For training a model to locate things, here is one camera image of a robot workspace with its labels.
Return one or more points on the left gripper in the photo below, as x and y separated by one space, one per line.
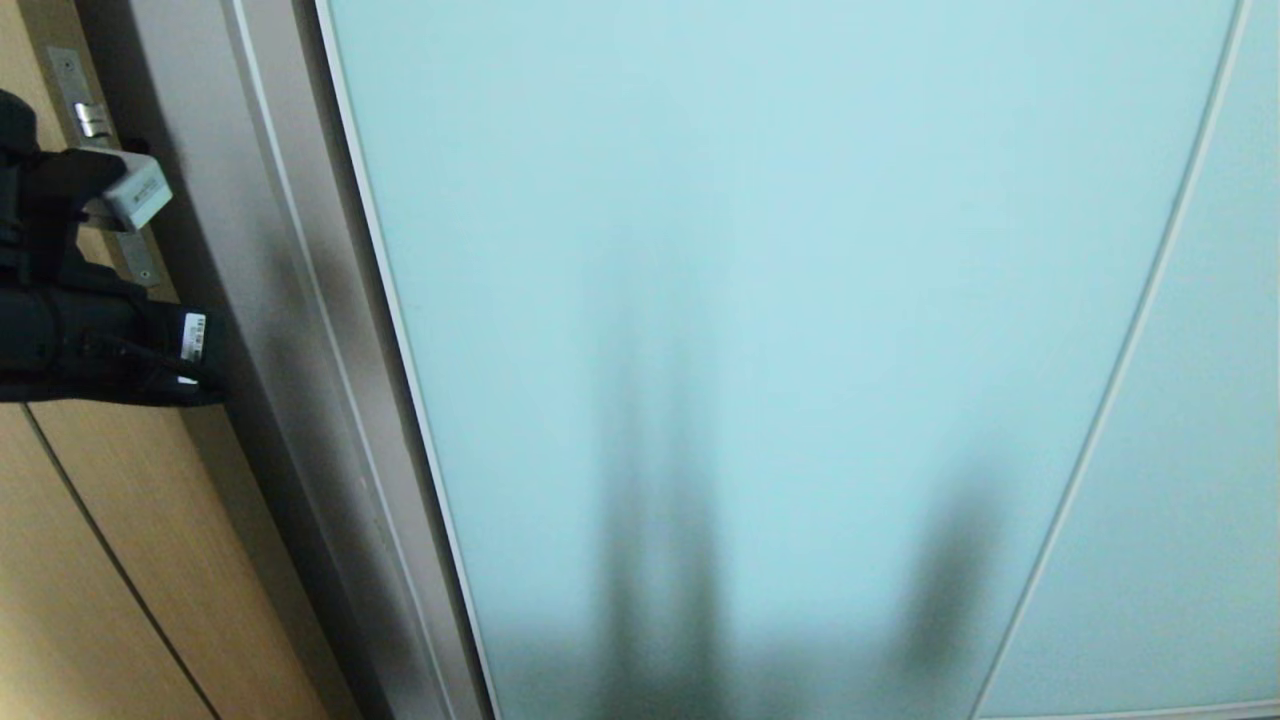
90 345

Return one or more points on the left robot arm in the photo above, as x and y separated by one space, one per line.
14 180

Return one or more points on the light wooden door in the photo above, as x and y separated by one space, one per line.
90 560

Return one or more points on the metal door lock plate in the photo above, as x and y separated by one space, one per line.
72 85

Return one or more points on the frosted glass sliding door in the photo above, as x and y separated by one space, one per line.
720 330
1170 500

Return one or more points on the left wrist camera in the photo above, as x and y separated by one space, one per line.
135 195

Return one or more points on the silver door frame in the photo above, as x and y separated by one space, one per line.
270 300

